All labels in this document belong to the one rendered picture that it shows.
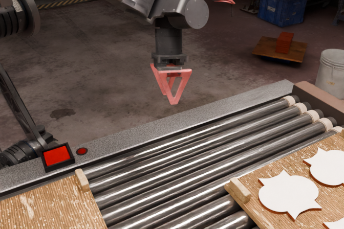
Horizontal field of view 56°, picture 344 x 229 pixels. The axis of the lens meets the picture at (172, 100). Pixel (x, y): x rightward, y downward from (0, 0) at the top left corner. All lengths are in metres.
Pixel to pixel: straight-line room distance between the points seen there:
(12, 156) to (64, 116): 1.00
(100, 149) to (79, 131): 1.63
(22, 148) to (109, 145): 0.96
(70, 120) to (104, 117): 0.26
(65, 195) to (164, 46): 0.40
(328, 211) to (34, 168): 0.71
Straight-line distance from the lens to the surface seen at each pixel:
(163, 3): 0.64
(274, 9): 4.71
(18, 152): 1.82
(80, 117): 2.69
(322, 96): 1.17
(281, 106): 1.14
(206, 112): 1.05
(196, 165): 0.87
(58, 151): 0.93
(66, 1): 5.64
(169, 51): 0.67
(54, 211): 0.78
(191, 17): 0.61
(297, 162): 0.90
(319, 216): 0.79
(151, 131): 0.97
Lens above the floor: 1.51
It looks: 33 degrees down
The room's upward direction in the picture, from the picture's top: straight up
